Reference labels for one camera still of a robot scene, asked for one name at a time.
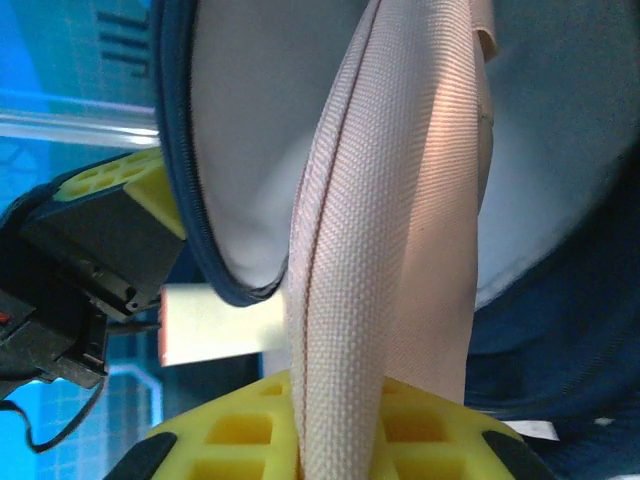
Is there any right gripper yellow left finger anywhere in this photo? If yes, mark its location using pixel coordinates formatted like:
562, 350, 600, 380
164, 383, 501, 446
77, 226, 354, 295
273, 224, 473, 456
107, 369, 302, 480

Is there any aluminium enclosure frame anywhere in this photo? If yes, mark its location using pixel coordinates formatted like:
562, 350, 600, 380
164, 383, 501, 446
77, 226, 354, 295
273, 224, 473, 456
0, 112, 161, 149

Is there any navy blue student backpack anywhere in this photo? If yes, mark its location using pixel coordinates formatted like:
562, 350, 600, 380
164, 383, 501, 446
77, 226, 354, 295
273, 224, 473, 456
149, 0, 640, 480

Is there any thin black cable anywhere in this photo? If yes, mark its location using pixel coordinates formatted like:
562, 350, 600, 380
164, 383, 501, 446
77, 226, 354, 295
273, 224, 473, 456
0, 377, 109, 454

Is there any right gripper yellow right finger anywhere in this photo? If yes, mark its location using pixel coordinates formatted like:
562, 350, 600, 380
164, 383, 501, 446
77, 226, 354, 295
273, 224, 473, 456
372, 377, 557, 480

